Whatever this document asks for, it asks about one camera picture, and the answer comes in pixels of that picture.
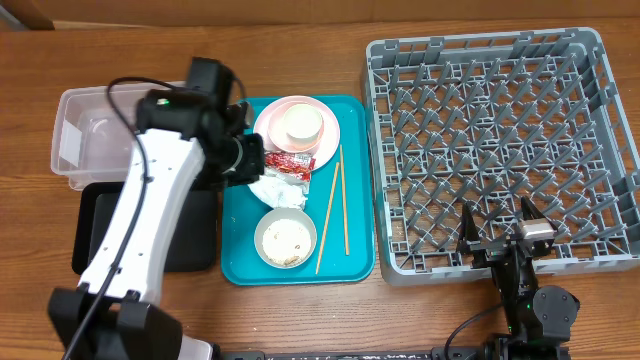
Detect wooden chopstick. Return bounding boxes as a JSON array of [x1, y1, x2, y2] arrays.
[[315, 162, 341, 275], [339, 144, 350, 256]]

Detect cream cup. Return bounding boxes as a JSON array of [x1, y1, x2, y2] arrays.
[[284, 103, 324, 146]]

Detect black plastic tray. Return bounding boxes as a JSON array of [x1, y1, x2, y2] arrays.
[[71, 182, 218, 275]]

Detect red sauce packet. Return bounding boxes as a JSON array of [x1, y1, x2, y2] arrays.
[[265, 152, 316, 182]]

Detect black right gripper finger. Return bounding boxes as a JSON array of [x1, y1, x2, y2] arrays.
[[458, 202, 481, 245], [520, 196, 558, 231]]

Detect teal plastic tray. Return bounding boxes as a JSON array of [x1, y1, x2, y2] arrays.
[[220, 95, 376, 286]]

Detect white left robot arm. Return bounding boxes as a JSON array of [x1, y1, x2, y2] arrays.
[[48, 57, 265, 359]]

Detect small pink bowl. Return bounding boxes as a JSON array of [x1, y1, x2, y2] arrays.
[[268, 101, 324, 153]]

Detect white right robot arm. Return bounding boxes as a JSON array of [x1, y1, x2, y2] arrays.
[[444, 197, 580, 360]]

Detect grey dishwasher rack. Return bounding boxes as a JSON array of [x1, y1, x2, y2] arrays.
[[363, 27, 639, 286]]

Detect large pink plate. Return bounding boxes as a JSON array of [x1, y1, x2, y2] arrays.
[[248, 95, 340, 170]]

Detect clear plastic bin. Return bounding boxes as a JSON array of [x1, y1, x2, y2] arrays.
[[50, 80, 191, 192]]

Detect grey bowl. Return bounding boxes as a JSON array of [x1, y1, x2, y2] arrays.
[[254, 208, 318, 269]]

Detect white napkin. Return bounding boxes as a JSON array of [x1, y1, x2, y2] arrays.
[[248, 168, 310, 210]]

